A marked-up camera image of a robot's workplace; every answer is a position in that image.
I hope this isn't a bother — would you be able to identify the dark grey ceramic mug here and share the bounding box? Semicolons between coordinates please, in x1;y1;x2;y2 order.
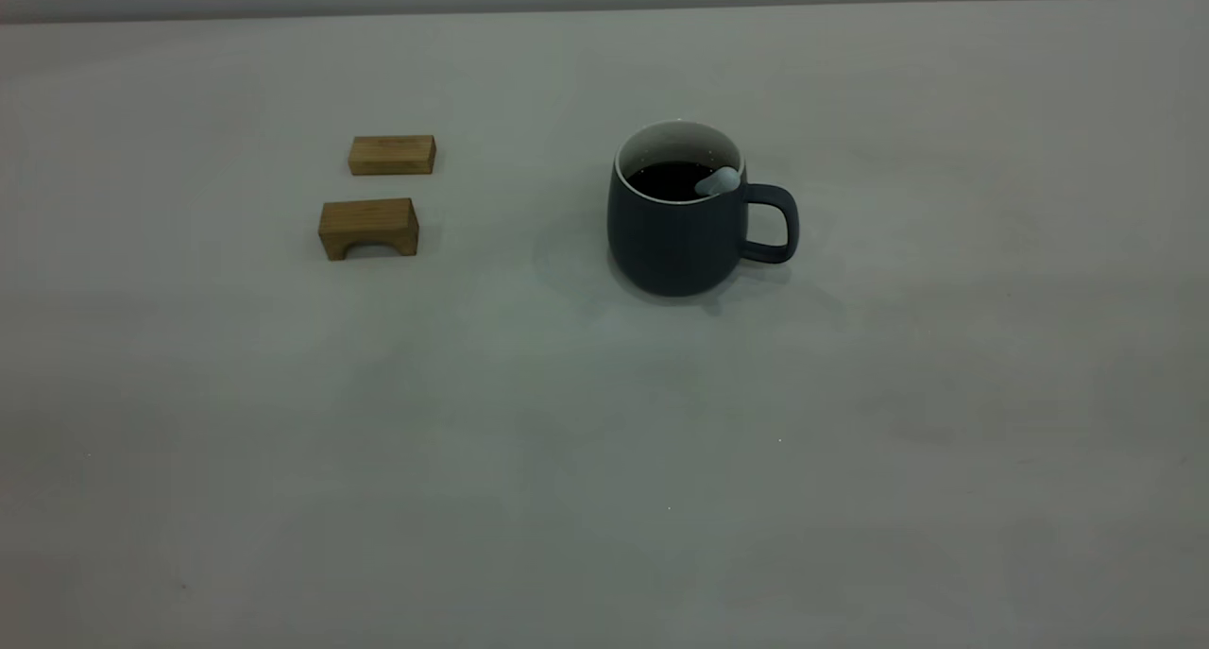
606;120;800;298

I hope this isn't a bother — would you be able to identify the dark coffee liquid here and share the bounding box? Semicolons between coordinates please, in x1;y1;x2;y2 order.
625;161;721;202

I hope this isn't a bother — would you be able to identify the arched wooden block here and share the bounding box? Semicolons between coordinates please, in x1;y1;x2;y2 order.
318;197;419;262

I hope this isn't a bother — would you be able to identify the flat rectangular wooden block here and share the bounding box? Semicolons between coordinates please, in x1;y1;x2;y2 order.
349;135;437;177

